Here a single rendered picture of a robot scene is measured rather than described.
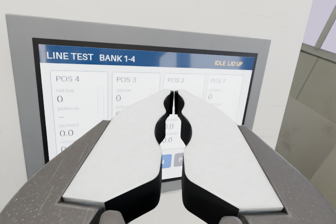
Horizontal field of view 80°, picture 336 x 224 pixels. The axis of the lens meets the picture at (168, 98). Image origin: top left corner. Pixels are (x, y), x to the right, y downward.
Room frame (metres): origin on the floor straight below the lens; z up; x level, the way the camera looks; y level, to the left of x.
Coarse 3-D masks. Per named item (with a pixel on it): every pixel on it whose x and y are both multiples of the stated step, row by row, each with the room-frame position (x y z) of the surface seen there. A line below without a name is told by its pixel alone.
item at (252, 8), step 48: (0, 0) 0.28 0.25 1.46; (48, 0) 0.31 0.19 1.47; (96, 0) 0.33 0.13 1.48; (144, 0) 0.36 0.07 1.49; (192, 0) 0.40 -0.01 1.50; (240, 0) 0.44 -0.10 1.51; (288, 0) 0.48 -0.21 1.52; (0, 48) 0.27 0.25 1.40; (288, 48) 0.47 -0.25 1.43; (0, 96) 0.25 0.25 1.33; (0, 144) 0.22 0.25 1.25; (0, 192) 0.20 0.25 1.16
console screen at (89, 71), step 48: (48, 48) 0.29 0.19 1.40; (96, 48) 0.31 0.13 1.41; (144, 48) 0.34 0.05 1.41; (192, 48) 0.38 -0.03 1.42; (240, 48) 0.42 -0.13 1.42; (48, 96) 0.27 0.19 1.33; (96, 96) 0.29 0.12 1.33; (144, 96) 0.32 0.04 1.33; (240, 96) 0.40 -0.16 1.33; (48, 144) 0.25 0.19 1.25
